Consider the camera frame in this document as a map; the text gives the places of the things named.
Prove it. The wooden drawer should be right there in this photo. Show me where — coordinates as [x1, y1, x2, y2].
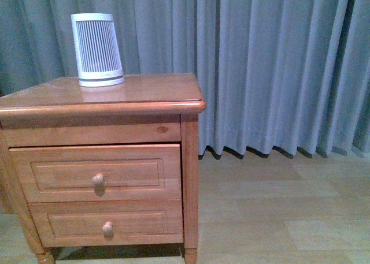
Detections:
[29, 200, 183, 247]
[10, 144, 182, 203]

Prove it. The wooden nightstand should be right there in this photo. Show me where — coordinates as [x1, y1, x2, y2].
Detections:
[1, 73, 206, 263]

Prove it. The white cylindrical air purifier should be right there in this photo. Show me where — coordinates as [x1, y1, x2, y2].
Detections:
[71, 13, 124, 87]

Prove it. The grey-blue curtain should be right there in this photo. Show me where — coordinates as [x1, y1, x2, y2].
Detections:
[1, 0, 369, 154]

